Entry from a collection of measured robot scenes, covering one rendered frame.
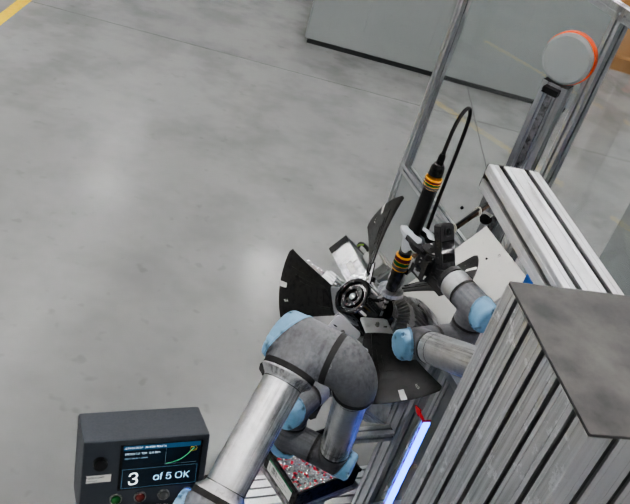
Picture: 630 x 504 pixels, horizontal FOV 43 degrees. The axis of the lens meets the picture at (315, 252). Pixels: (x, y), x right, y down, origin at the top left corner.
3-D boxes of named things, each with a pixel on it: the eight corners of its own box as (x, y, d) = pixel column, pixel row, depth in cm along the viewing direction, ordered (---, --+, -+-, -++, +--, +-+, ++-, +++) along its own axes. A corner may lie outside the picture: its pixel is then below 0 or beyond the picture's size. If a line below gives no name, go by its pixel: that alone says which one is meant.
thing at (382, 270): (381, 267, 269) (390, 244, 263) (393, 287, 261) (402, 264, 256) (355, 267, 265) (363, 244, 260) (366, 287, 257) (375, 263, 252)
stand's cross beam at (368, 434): (387, 432, 282) (390, 424, 280) (391, 440, 279) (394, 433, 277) (339, 435, 275) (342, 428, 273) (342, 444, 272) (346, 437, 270)
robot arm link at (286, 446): (301, 472, 196) (312, 443, 190) (261, 451, 198) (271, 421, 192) (313, 452, 202) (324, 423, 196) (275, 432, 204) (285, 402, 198)
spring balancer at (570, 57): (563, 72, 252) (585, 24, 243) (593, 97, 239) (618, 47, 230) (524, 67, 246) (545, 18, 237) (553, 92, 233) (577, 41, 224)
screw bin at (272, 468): (323, 441, 234) (329, 425, 231) (355, 485, 224) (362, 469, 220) (260, 464, 222) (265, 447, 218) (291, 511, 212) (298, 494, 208)
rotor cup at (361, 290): (345, 314, 241) (322, 293, 232) (384, 285, 238) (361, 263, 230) (362, 347, 230) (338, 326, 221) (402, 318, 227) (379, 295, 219)
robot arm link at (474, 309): (469, 339, 184) (483, 311, 179) (443, 308, 191) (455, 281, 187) (495, 334, 188) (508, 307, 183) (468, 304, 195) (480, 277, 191)
